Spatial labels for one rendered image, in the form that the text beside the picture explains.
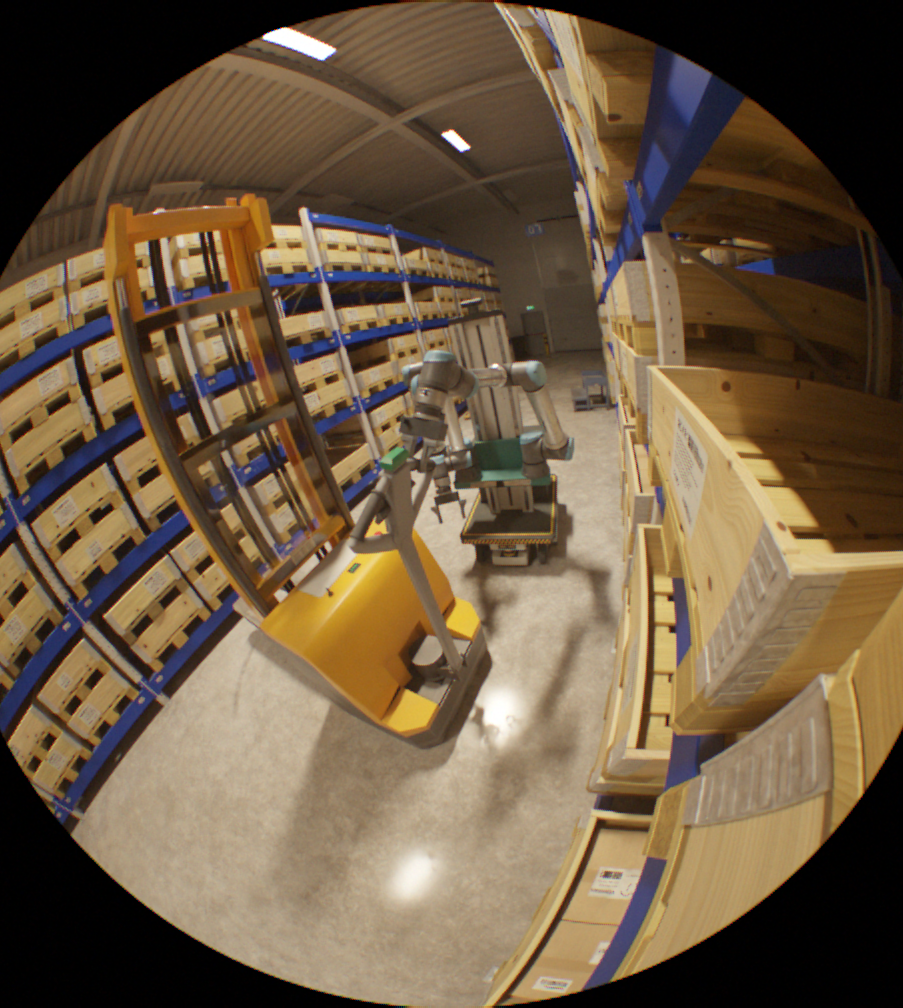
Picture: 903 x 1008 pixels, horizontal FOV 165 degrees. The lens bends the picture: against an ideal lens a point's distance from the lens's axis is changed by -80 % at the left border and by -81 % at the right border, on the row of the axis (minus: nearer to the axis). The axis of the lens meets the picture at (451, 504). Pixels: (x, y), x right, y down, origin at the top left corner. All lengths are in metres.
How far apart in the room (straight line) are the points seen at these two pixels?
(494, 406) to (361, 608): 1.51
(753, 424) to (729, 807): 0.99
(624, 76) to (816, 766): 0.76
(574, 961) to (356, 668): 1.37
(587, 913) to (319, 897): 1.25
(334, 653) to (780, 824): 1.23
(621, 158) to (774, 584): 0.93
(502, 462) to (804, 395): 1.82
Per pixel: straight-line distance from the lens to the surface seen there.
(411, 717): 1.50
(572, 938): 1.27
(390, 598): 1.39
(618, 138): 1.03
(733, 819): 0.30
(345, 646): 1.26
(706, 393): 1.02
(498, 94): 9.40
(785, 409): 1.16
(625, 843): 1.22
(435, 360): 0.90
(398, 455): 0.79
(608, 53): 0.72
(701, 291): 1.26
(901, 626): 0.18
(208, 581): 3.06
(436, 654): 1.51
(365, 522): 0.75
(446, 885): 1.74
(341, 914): 1.98
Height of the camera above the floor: 1.67
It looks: 30 degrees down
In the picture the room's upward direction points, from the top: 15 degrees counter-clockwise
